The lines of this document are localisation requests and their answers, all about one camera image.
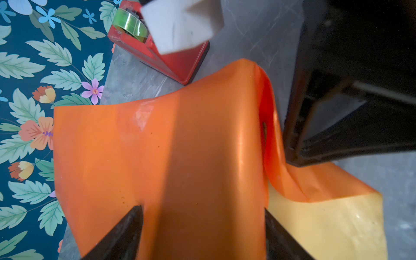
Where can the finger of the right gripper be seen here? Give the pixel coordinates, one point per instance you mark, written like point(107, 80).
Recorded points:
point(354, 87)

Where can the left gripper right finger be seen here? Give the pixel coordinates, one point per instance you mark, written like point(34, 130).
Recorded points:
point(280, 244)

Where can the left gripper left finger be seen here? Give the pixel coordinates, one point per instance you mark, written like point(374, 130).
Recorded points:
point(122, 242)

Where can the clear tape strip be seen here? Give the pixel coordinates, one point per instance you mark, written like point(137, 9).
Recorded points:
point(143, 113)

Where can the red tape dispenser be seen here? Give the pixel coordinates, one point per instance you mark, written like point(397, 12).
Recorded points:
point(181, 66)

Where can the green tape roll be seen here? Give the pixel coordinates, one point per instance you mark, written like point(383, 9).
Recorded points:
point(128, 22)

